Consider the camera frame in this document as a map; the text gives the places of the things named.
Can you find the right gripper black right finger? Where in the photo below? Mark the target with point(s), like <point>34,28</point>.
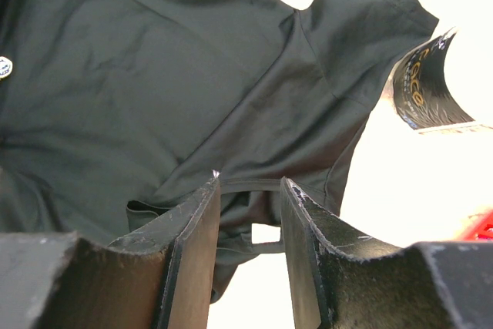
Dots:
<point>341,277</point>

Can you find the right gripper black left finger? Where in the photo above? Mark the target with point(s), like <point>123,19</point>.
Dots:
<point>158,276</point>

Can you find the black garment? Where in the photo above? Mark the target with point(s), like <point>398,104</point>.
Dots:
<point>116,111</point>

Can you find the red plastic basket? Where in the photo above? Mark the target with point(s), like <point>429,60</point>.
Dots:
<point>478,228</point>

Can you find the toilet paper roll dark wrapper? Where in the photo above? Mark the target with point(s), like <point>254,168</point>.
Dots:
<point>421,96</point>

